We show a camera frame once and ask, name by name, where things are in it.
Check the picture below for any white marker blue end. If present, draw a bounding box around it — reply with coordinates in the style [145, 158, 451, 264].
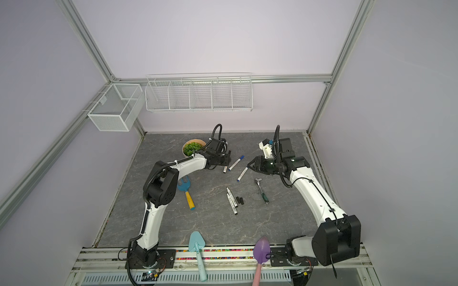
[228, 156, 245, 171]

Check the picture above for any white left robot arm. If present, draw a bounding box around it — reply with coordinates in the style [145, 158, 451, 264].
[126, 123, 230, 269]

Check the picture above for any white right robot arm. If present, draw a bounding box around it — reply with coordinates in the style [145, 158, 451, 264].
[248, 138, 361, 266]

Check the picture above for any beige faceted plant pot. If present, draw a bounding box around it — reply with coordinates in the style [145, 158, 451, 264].
[182, 139, 206, 157]

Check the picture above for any green artificial plant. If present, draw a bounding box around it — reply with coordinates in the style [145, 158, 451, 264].
[183, 142, 203, 157]

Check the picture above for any purple garden trowel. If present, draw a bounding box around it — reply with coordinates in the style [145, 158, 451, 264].
[252, 236, 271, 286]

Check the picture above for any teal garden trowel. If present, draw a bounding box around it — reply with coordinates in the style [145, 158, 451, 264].
[188, 231, 208, 282]

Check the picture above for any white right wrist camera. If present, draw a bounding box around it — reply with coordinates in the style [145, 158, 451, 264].
[258, 139, 274, 159]

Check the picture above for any teal fork yellow handle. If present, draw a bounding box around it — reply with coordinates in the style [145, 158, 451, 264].
[177, 176, 196, 210]

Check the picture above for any white wire wall shelf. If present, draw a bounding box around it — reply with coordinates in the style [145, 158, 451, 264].
[145, 73, 254, 112]

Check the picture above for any white mesh wall basket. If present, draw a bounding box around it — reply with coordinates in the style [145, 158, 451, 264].
[88, 83, 146, 132]

